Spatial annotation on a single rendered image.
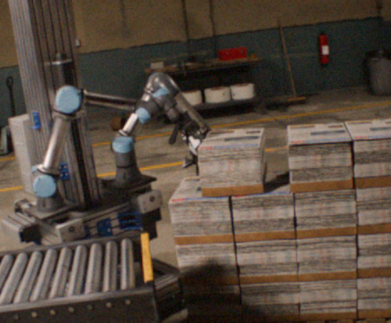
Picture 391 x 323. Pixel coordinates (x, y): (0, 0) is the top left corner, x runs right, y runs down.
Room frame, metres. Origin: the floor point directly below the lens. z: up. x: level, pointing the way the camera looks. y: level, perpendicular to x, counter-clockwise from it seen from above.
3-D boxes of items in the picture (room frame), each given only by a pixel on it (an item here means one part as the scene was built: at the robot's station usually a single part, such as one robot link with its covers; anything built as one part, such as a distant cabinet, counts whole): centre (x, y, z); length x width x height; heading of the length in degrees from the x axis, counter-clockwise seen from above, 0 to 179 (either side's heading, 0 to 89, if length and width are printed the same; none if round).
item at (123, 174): (2.87, 0.35, 0.87); 0.15 x 0.15 x 0.10
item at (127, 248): (1.86, 0.29, 0.77); 0.47 x 0.05 x 0.05; 4
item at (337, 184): (2.42, -0.61, 0.86); 0.38 x 0.29 x 0.04; 168
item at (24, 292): (1.83, 0.68, 0.77); 0.47 x 0.05 x 0.05; 4
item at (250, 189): (2.42, -0.19, 0.86); 0.29 x 0.16 x 0.04; 77
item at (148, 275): (1.85, 0.21, 0.81); 0.43 x 0.03 x 0.02; 4
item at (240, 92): (8.55, -0.38, 0.55); 1.80 x 0.70 x 1.09; 94
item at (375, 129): (2.34, -0.89, 1.06); 0.37 x 0.28 x 0.01; 169
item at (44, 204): (2.56, 0.73, 0.87); 0.15 x 0.15 x 0.10
